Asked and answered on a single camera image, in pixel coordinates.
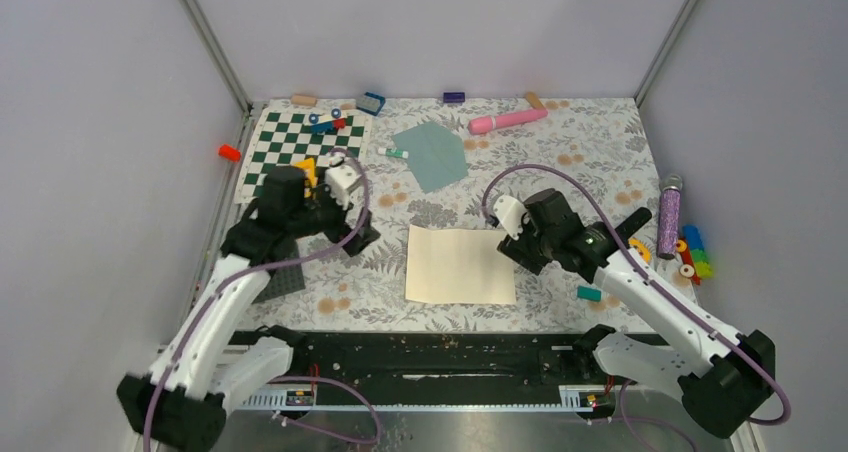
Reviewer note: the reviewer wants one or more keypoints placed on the teal green envelope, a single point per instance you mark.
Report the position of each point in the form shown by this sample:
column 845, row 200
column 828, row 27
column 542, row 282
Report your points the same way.
column 436, row 156

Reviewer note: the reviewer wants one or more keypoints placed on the beige wooden cylinder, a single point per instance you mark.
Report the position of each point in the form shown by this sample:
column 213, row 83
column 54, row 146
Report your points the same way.
column 303, row 100
column 534, row 101

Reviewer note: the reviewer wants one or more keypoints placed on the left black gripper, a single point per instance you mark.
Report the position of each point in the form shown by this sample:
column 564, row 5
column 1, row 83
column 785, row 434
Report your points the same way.
column 342, row 227

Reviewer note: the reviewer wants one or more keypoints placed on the beige wooden cylinder left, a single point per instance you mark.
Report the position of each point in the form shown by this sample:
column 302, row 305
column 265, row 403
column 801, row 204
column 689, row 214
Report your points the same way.
column 303, row 100

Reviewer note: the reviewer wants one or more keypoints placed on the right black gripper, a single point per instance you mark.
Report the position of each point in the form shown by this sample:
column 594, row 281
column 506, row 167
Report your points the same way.
column 518, row 249

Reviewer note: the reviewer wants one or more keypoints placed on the colourful stacked block toy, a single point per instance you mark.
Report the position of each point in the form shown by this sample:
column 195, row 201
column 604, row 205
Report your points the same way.
column 691, row 249

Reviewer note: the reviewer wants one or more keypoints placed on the dark grey lego baseplate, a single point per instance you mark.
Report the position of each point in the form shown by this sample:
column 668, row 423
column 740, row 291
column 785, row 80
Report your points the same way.
column 283, row 281

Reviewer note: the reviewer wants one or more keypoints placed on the cream paper letter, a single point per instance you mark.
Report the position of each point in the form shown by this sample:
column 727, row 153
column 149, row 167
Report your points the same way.
column 458, row 266

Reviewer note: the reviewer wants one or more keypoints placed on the green white chessboard mat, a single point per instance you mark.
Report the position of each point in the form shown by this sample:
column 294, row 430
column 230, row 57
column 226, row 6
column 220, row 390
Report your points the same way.
column 281, row 137

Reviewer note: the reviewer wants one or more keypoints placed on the beige wooden cylinder right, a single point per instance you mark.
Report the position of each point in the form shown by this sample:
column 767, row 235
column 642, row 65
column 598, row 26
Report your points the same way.
column 534, row 101

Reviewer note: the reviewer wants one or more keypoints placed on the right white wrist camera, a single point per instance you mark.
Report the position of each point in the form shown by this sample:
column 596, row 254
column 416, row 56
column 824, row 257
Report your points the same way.
column 510, row 213

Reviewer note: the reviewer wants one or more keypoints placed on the blue grey lego brick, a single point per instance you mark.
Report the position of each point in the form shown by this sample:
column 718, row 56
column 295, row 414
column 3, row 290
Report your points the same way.
column 370, row 103

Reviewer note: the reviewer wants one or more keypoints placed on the yellow triangle frame toy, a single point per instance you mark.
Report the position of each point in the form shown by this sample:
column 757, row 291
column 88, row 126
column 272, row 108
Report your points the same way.
column 308, row 166

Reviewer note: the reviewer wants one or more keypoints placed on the purple glitter microphone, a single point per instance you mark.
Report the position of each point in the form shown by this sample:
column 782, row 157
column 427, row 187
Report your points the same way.
column 669, row 215

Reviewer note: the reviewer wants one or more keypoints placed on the yellow ring toy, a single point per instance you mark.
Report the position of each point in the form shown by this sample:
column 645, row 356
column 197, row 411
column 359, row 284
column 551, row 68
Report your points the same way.
column 642, row 249

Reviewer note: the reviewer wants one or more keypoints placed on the purple lego brick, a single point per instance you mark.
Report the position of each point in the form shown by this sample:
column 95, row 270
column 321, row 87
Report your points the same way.
column 453, row 97

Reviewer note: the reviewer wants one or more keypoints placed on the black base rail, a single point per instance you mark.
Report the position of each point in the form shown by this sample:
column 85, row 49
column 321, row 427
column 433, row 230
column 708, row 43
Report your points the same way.
column 441, row 369

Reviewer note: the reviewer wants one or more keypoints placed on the pink marker pen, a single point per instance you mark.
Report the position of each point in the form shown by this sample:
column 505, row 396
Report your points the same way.
column 483, row 125

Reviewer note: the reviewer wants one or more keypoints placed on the red cylinder block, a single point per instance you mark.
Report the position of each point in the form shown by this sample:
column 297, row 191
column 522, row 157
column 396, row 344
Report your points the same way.
column 229, row 153

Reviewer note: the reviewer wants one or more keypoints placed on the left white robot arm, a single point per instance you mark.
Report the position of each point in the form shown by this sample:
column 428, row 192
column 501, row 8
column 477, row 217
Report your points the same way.
column 182, row 401

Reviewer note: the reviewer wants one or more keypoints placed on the teal small block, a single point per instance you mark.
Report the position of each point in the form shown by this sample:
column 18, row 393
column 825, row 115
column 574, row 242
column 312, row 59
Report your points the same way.
column 589, row 294

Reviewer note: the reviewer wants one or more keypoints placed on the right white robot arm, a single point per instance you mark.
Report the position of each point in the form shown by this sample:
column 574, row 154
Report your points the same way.
column 720, row 375

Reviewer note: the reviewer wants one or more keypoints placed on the blue red toy car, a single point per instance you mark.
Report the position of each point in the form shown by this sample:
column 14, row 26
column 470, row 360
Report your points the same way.
column 322, row 123

